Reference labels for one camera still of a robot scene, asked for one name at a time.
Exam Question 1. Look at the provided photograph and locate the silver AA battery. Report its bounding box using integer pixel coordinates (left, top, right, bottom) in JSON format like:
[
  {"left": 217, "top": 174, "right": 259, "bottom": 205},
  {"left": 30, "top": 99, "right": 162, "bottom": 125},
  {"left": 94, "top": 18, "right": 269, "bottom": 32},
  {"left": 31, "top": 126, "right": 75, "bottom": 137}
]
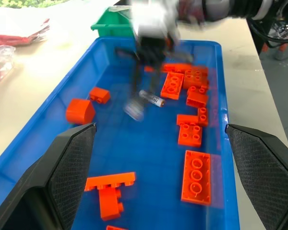
[
  {"left": 138, "top": 90, "right": 166, "bottom": 108},
  {"left": 124, "top": 95, "right": 145, "bottom": 122}
]

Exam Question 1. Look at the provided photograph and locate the orange curved building brick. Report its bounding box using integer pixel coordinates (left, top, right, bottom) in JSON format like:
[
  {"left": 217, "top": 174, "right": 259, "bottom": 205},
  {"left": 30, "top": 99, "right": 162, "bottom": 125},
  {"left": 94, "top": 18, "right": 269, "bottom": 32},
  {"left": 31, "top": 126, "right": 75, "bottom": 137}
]
[{"left": 65, "top": 98, "right": 96, "bottom": 126}]

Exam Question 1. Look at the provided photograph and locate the orange hollow upturned brick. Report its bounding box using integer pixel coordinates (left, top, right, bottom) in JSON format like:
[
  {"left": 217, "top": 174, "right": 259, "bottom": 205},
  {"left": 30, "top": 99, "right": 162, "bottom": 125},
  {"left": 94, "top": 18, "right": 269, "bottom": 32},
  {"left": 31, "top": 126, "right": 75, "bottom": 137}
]
[{"left": 186, "top": 92, "right": 210, "bottom": 108}]

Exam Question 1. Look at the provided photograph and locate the orange four-stud brick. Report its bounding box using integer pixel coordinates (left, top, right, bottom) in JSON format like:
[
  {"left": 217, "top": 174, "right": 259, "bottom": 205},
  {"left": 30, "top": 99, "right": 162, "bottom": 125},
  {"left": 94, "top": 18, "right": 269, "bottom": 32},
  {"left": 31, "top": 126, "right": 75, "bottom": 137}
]
[
  {"left": 177, "top": 124, "right": 204, "bottom": 148},
  {"left": 183, "top": 68, "right": 210, "bottom": 90}
]

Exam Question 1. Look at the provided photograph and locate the orange two-stud brick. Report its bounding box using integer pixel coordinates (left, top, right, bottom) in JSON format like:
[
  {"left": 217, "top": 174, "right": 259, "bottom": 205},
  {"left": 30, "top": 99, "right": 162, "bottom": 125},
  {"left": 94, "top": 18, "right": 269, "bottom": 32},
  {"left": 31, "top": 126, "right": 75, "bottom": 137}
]
[{"left": 197, "top": 106, "right": 209, "bottom": 127}]

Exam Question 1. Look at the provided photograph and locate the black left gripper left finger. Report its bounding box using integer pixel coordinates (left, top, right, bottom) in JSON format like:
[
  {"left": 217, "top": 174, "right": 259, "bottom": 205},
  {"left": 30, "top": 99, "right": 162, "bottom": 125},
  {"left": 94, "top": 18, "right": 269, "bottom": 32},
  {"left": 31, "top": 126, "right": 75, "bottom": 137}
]
[{"left": 0, "top": 123, "right": 97, "bottom": 230}]

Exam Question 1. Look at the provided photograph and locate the long orange flat plate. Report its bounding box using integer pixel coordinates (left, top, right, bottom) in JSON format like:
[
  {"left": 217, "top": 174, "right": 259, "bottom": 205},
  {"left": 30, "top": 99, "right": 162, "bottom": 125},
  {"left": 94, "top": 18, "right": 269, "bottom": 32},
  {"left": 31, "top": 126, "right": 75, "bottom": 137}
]
[
  {"left": 84, "top": 171, "right": 137, "bottom": 192},
  {"left": 161, "top": 63, "right": 193, "bottom": 73}
]

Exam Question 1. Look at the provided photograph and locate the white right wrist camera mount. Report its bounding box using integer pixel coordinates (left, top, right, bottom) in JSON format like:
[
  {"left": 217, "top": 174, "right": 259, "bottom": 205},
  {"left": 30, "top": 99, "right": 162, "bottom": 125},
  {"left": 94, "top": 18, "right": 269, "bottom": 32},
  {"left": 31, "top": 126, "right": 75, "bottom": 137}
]
[{"left": 130, "top": 0, "right": 181, "bottom": 40}]

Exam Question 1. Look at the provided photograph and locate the red packet stack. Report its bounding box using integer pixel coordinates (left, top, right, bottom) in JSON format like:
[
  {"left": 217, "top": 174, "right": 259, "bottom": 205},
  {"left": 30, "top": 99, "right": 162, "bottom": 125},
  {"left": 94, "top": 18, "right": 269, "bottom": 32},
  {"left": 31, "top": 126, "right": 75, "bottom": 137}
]
[{"left": 0, "top": 18, "right": 51, "bottom": 47}]

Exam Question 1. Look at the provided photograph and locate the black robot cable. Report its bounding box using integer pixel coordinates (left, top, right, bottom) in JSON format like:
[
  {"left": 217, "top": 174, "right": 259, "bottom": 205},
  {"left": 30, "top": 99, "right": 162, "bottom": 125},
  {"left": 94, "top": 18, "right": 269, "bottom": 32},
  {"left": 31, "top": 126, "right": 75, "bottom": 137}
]
[{"left": 248, "top": 18, "right": 288, "bottom": 50}]

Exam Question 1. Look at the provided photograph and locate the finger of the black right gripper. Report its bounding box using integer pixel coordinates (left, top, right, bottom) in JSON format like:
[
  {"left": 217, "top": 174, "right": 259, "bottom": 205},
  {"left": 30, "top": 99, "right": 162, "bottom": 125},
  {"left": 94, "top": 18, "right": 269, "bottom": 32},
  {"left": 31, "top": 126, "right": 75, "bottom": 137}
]
[
  {"left": 148, "top": 69, "right": 161, "bottom": 98},
  {"left": 132, "top": 61, "right": 142, "bottom": 98}
]

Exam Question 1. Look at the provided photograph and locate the green plastic bin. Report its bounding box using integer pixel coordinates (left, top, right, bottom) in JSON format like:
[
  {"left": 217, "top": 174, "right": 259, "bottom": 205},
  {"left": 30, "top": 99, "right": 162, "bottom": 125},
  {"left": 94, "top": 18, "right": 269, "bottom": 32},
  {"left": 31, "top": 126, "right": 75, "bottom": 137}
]
[{"left": 90, "top": 6, "right": 135, "bottom": 38}]

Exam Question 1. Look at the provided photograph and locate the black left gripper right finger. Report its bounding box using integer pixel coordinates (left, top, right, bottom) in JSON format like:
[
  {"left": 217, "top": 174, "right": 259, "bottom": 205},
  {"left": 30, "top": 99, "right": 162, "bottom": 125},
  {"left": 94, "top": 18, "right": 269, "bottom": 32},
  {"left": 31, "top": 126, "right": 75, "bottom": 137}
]
[{"left": 224, "top": 124, "right": 288, "bottom": 230}]

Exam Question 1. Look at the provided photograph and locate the blue plastic bin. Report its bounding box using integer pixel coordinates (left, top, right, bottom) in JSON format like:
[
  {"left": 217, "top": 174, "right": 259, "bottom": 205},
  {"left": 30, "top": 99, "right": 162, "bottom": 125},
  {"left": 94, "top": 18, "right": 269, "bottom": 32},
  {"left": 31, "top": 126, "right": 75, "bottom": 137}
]
[{"left": 0, "top": 37, "right": 240, "bottom": 230}]

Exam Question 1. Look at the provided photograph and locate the large orange upturned brick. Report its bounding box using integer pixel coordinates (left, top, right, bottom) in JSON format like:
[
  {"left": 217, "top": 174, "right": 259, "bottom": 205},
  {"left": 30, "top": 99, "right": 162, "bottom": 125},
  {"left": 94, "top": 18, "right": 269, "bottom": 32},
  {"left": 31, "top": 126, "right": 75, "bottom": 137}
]
[{"left": 180, "top": 149, "right": 212, "bottom": 206}]

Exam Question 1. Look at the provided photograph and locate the clear plastic bag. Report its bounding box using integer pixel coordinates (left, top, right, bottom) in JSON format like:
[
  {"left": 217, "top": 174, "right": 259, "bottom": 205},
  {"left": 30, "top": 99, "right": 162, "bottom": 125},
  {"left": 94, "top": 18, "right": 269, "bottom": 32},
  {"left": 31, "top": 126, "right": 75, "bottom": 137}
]
[{"left": 0, "top": 45, "right": 16, "bottom": 79}]

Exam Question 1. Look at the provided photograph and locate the grey orange-capped object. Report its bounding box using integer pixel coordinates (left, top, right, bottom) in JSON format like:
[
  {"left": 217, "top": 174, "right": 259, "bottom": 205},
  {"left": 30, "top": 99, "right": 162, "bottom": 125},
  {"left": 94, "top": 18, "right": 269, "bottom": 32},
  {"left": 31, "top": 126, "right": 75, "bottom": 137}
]
[{"left": 275, "top": 44, "right": 288, "bottom": 61}]

